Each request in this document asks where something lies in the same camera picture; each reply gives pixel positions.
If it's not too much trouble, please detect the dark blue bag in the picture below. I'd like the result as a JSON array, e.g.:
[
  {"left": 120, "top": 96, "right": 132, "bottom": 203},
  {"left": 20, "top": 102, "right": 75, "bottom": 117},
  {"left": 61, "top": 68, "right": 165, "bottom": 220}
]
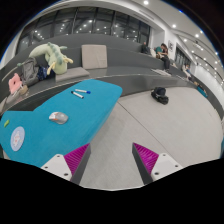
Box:
[{"left": 37, "top": 66, "right": 48, "bottom": 81}]

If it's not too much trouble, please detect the grey backpack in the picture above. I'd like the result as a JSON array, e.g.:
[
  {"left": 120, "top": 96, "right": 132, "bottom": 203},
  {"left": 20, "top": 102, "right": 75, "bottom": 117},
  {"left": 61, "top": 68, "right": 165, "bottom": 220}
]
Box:
[{"left": 17, "top": 57, "right": 39, "bottom": 86}]

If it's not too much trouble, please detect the blue capped white marker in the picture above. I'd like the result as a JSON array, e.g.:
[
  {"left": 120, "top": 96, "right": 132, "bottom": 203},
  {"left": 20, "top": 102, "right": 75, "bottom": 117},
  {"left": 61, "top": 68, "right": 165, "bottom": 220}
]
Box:
[{"left": 75, "top": 89, "right": 91, "bottom": 94}]

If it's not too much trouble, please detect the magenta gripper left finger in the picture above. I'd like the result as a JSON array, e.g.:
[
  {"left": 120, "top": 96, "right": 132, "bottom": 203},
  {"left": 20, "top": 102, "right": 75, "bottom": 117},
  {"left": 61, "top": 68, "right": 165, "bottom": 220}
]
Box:
[{"left": 40, "top": 143, "right": 92, "bottom": 186}]

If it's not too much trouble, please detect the round light blue coaster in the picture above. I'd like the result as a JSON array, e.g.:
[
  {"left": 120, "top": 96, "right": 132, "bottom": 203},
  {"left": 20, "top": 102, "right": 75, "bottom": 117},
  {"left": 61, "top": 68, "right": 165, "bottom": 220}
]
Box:
[{"left": 10, "top": 126, "right": 25, "bottom": 152}]

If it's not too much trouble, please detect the black backpack on floor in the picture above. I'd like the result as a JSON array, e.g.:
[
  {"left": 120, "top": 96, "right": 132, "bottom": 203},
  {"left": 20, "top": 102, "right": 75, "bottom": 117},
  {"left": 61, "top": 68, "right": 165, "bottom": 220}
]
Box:
[{"left": 151, "top": 87, "right": 169, "bottom": 105}]

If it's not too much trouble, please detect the green dinosaur plush toy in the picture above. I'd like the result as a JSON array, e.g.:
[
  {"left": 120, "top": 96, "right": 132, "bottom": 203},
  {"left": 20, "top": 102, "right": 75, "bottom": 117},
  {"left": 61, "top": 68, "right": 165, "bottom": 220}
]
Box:
[{"left": 29, "top": 42, "right": 73, "bottom": 75}]

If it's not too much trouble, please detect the black capped white marker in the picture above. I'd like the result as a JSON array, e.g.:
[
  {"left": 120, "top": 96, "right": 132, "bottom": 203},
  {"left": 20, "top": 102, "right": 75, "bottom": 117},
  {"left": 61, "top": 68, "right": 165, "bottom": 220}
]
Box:
[{"left": 71, "top": 91, "right": 84, "bottom": 99}]

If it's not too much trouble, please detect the seated person in green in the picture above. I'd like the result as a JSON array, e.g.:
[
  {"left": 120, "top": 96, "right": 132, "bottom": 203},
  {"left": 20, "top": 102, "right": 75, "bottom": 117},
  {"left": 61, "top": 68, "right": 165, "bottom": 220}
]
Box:
[{"left": 155, "top": 43, "right": 170, "bottom": 72}]

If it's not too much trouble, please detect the grey computer mouse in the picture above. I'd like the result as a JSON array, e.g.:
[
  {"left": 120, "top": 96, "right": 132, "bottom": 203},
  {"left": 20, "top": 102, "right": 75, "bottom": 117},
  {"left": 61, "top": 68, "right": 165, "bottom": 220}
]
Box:
[{"left": 49, "top": 112, "right": 68, "bottom": 124}]

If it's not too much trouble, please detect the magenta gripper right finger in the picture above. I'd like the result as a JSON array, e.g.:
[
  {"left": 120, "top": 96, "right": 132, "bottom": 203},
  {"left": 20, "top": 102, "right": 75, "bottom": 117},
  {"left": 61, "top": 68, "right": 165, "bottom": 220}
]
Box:
[{"left": 131, "top": 142, "right": 184, "bottom": 186}]

